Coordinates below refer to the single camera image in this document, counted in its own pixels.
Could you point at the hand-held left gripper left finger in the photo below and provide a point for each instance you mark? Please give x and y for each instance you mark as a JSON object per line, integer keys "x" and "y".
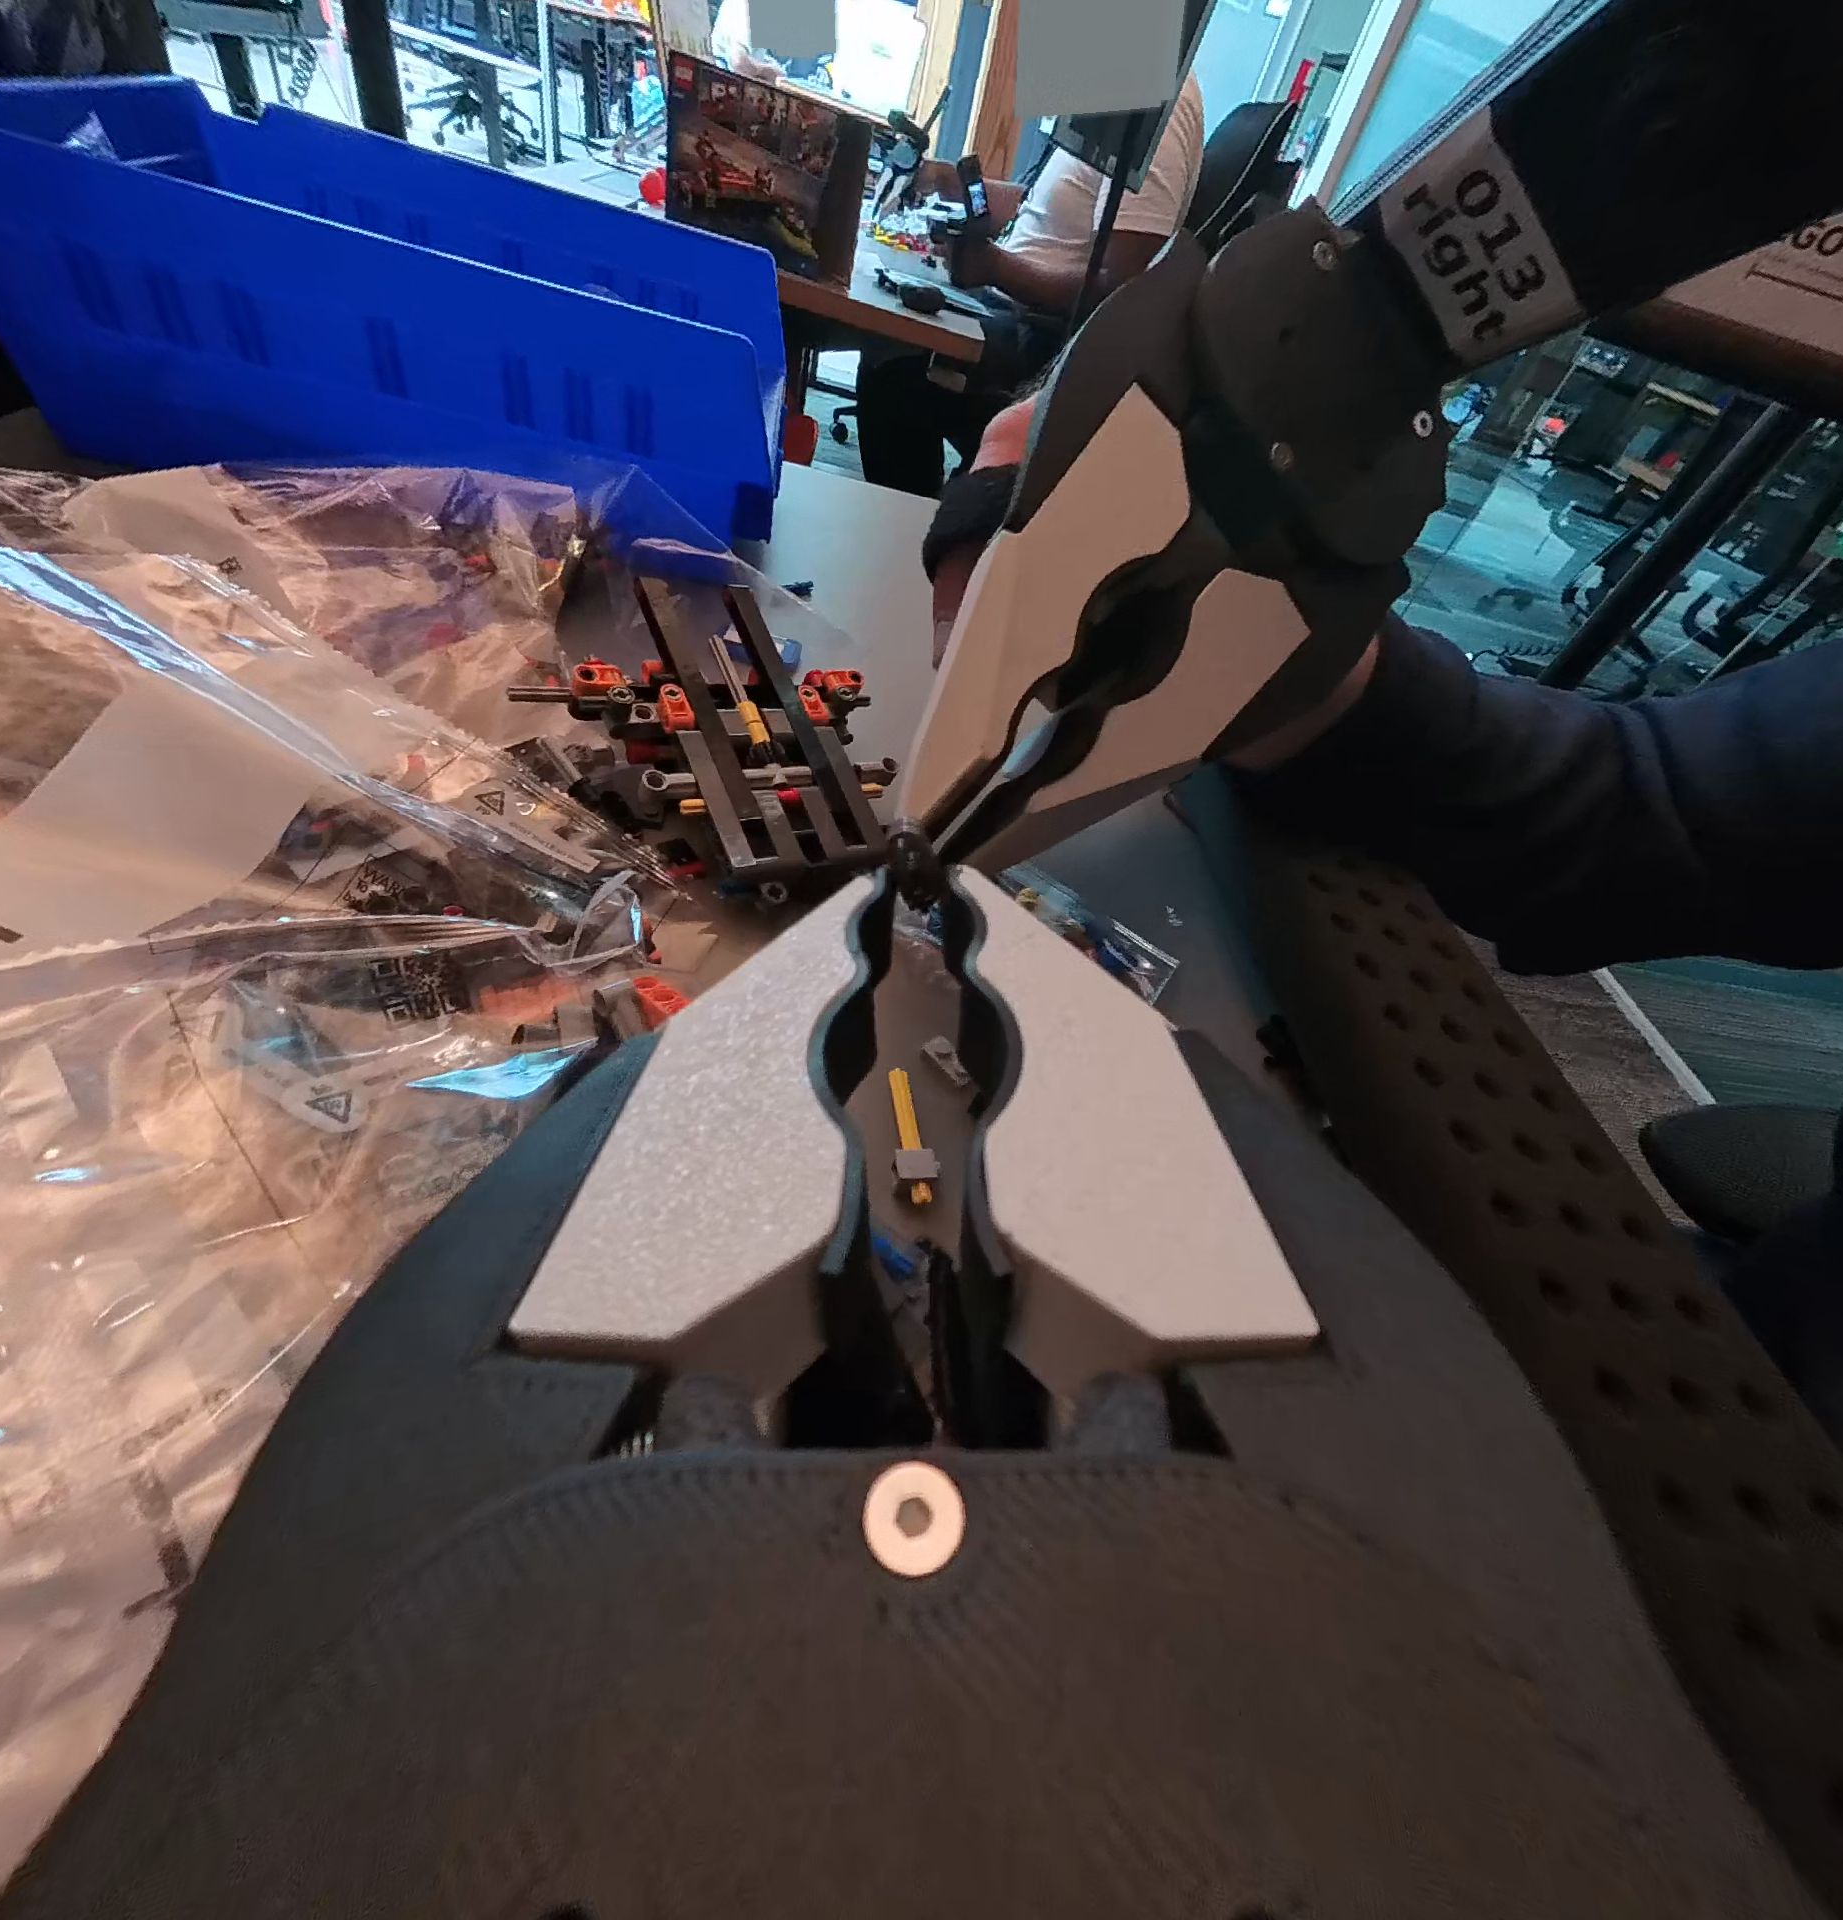
{"x": 682, "y": 1185}

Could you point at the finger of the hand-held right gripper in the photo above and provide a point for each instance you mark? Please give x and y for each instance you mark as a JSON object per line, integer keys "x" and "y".
{"x": 1229, "y": 661}
{"x": 1058, "y": 541}

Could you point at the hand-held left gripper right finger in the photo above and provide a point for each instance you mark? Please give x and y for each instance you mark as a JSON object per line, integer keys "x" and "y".
{"x": 1132, "y": 1185}

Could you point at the small grey lego assembly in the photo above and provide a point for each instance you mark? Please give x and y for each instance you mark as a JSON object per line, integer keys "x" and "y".
{"x": 912, "y": 1142}

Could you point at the grey connector with black pin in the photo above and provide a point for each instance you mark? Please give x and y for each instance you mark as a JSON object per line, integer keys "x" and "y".
{"x": 912, "y": 862}

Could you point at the person's right forearm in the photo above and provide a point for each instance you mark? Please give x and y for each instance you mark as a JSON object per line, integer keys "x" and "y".
{"x": 1538, "y": 810}

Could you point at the orange lego connector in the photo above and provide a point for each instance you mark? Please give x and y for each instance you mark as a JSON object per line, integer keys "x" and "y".
{"x": 654, "y": 997}

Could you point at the heap of loose lego parts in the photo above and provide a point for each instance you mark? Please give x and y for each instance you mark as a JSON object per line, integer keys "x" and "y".
{"x": 892, "y": 1251}

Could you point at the dark grey lego chassis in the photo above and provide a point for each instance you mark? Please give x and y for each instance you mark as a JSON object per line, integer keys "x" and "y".
{"x": 743, "y": 736}

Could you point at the colourful lego set box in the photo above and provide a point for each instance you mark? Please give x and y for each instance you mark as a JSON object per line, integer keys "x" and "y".
{"x": 757, "y": 165}

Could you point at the pile of clear lego bags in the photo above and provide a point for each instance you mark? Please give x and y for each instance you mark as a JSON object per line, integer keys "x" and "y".
{"x": 188, "y": 976}

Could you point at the person's right hand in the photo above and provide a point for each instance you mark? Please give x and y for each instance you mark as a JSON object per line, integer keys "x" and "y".
{"x": 1009, "y": 435}

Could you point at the small zip bag of pins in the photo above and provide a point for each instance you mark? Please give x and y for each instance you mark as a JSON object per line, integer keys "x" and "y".
{"x": 1102, "y": 937}

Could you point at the background wooden table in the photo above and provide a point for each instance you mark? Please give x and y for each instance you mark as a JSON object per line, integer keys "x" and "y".
{"x": 878, "y": 306}

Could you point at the pale cardboard box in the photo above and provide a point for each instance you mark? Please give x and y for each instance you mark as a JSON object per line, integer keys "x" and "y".
{"x": 1762, "y": 292}

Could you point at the black perforated pad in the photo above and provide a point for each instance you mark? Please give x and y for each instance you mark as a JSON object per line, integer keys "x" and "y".
{"x": 1613, "y": 1276}

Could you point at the person's legs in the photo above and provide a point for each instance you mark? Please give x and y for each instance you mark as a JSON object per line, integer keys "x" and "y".
{"x": 1823, "y": 1276}

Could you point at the blue plastic bin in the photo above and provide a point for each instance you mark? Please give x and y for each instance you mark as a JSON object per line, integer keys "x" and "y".
{"x": 338, "y": 361}
{"x": 413, "y": 196}

